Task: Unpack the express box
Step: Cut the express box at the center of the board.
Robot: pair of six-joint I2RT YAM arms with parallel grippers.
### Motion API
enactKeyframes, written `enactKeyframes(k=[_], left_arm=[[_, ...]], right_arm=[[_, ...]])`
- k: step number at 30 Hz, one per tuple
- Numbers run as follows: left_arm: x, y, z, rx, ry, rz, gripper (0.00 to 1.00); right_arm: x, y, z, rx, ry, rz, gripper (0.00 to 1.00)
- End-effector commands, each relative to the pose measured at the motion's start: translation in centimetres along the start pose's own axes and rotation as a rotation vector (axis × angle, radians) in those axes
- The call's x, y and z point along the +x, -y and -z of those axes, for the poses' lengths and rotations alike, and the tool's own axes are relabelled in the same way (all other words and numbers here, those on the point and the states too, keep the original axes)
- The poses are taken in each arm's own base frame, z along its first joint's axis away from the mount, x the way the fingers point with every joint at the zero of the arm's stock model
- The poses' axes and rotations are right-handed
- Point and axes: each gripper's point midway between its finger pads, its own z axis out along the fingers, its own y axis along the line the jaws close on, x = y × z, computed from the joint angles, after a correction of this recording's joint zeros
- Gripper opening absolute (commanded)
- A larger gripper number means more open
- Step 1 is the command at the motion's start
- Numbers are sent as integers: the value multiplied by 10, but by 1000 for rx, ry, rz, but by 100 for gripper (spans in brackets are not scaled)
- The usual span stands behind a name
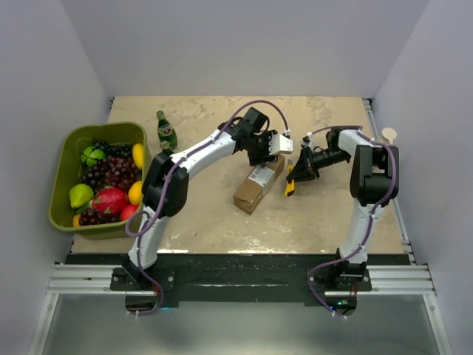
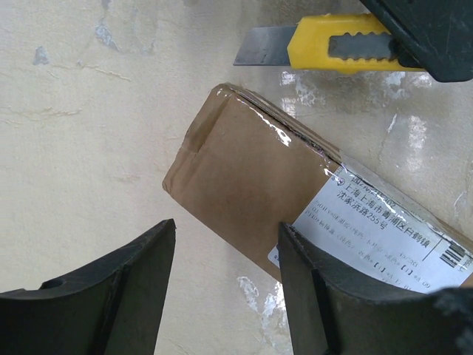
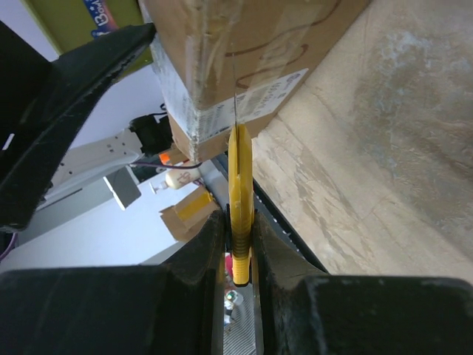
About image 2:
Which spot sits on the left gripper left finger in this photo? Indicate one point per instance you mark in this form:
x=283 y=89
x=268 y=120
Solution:
x=112 y=305

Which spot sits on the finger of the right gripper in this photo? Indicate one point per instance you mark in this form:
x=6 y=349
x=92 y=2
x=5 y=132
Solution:
x=437 y=34

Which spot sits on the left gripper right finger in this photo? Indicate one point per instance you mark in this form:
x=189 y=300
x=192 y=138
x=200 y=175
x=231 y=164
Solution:
x=334 y=309

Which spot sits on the yellow utility knife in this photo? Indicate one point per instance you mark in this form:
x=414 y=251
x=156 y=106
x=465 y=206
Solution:
x=345 y=43

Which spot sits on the brown cardboard express box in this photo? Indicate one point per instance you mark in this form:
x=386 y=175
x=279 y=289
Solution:
x=245 y=166

